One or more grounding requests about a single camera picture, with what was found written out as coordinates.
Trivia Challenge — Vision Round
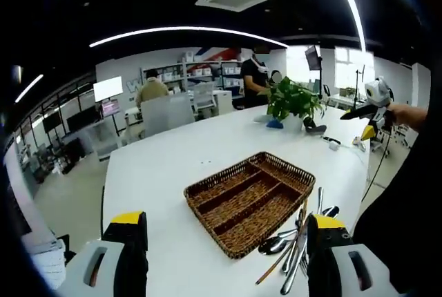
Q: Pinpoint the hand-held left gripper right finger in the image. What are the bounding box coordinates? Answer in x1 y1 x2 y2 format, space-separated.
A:
305 212 403 297

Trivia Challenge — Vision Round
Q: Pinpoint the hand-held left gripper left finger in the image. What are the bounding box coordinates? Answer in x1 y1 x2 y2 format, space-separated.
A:
55 211 150 297

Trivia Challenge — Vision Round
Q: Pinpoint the brown wicker utensil storage tray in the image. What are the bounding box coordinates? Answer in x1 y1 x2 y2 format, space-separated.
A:
183 151 317 260

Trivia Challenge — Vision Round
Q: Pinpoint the white handheld tool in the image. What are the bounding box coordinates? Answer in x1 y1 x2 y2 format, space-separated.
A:
351 135 367 153

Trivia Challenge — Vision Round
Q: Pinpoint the thin black tripod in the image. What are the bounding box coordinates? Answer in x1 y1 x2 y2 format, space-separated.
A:
352 64 367 104

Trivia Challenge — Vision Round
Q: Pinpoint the white power adapter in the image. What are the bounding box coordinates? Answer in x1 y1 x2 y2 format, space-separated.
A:
323 136 343 151

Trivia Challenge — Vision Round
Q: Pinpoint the bright window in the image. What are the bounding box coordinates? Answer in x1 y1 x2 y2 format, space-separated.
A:
333 46 376 87

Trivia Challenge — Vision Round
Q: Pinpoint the black grey handheld device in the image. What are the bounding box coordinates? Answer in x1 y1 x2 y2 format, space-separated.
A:
302 116 328 136

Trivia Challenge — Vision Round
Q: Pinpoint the green potted plant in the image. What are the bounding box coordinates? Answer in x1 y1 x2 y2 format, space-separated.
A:
257 76 327 131

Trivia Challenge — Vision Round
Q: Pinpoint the black monitor on stand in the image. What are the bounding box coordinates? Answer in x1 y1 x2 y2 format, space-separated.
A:
304 45 328 99

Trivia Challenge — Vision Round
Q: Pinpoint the person's dark clothed torso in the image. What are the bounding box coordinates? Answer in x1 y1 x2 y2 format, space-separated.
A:
352 110 442 294

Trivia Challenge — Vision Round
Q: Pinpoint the straight ceiling light strip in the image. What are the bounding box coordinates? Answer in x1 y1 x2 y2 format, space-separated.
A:
327 0 367 52

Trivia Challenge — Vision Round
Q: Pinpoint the wide black monitor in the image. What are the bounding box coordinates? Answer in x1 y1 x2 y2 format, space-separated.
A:
66 105 101 132

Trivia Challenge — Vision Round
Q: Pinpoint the grey office chair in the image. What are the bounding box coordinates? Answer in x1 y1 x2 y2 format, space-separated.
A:
140 93 196 137

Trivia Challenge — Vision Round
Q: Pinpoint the pink lit monitor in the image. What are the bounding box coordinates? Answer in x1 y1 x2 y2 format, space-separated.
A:
102 99 121 115

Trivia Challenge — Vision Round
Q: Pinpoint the white mesh office chair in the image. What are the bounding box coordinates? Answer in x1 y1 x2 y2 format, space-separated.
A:
191 82 218 115

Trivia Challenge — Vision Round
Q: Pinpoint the shelving unit with white boxes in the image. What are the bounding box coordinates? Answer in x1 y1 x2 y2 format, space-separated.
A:
141 53 244 96

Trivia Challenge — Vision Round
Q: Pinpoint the bright white display screen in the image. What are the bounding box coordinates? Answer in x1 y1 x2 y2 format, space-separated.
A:
93 75 124 102

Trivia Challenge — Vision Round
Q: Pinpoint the short ceiling light strip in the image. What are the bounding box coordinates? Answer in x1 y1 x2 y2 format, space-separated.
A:
14 74 45 104

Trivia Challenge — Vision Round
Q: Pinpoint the long curved ceiling light strip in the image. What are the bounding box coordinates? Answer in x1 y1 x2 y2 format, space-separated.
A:
88 26 289 49

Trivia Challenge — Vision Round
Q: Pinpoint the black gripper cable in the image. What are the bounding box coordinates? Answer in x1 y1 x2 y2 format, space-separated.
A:
361 117 394 203

